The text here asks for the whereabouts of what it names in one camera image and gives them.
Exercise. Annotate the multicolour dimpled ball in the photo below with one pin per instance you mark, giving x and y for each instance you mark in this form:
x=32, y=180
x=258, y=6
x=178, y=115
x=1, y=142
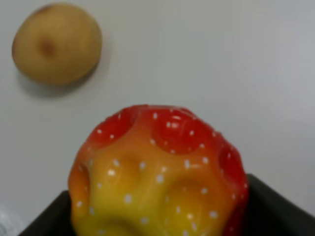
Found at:
x=154, y=170

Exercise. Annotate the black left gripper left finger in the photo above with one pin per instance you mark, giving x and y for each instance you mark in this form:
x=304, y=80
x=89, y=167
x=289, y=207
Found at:
x=54, y=220

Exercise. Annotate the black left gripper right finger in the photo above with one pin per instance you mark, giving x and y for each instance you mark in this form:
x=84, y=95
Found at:
x=261, y=211

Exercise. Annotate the brown potato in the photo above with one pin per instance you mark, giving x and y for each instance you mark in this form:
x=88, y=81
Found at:
x=57, y=45

